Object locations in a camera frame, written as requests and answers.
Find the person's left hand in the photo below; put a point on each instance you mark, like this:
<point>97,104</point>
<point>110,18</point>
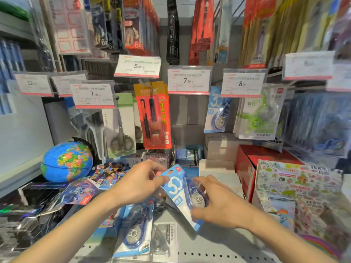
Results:
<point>137,186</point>

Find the person's right hand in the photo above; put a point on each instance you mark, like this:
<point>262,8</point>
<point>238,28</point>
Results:
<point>227,208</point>

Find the blue correction tape pack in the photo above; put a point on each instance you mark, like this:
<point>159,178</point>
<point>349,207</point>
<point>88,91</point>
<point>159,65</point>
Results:
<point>175,188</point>
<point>134,230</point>
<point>218,112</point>

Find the clear large correction tape pack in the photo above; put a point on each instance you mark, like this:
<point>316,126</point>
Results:
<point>164,239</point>

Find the green correction tape pack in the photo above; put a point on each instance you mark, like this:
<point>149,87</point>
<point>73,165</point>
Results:
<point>260,115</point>

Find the person's left forearm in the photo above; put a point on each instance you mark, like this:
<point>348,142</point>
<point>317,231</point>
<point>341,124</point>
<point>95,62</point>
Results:
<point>68,235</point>

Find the person's right forearm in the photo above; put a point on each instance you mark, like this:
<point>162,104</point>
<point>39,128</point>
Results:
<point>288,243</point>

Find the small white boxes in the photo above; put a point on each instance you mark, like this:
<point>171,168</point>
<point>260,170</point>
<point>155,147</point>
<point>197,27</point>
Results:
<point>134,160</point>

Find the blue cartoon card box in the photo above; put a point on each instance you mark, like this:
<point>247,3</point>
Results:
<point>112,172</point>

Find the small patterned box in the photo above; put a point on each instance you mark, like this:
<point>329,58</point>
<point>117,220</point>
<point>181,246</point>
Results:
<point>157,158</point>

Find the pony sticker bag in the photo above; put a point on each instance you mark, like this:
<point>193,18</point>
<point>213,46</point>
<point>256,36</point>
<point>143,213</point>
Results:
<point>279,213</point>

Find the red cardboard box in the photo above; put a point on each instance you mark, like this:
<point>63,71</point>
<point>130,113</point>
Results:
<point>260,167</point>

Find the purple card pack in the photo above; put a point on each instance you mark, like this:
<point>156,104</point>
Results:
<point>79,190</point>

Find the stack of blue flat packs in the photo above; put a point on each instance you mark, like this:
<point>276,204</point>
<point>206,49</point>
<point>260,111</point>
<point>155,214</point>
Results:
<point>189,156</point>

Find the plain beige cardboard box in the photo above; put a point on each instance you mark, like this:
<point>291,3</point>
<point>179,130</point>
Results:
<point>223,146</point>

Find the green card scissors pack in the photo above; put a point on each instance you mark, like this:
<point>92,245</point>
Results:
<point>122,125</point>

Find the stack of red pen packs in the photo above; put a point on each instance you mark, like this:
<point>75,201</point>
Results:
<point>153,115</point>

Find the blue globe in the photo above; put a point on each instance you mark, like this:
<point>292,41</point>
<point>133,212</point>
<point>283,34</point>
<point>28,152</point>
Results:
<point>67,161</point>

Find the white printed sticker box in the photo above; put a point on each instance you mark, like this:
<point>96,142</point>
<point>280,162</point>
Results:
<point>299,183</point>

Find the clear pack with black item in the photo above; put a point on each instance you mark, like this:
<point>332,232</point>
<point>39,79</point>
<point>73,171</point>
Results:
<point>279,134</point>

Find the stack of printed sticker bags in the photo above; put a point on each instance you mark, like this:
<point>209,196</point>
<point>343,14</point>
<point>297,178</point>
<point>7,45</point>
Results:
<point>318,224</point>

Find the black holographic card holder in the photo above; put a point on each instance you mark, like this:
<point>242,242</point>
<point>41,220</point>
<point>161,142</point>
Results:
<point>24,213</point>

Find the row of clear sticker bags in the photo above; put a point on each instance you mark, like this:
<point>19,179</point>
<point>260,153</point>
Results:
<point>318,123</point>

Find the row of black ink packs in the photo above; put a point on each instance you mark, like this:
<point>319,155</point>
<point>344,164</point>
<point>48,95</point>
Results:
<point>172,32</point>

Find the row of black yellow packs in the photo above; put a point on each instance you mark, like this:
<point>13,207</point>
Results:
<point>107,21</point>

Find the row of red slim packs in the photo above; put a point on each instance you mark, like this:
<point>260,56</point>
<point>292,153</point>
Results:
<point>201,27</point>

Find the white slim pack blue label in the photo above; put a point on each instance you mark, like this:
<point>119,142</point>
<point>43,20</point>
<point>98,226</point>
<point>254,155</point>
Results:
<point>223,32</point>

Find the rack of assorted pens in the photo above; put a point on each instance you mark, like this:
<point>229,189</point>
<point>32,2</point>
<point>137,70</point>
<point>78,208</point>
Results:
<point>9,65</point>

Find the white label sticker pack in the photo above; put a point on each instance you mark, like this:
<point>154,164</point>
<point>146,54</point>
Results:
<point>68,24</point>

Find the row of blue-topped packs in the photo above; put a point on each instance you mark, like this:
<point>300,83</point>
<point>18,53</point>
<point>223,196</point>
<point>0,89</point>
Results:
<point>333,16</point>

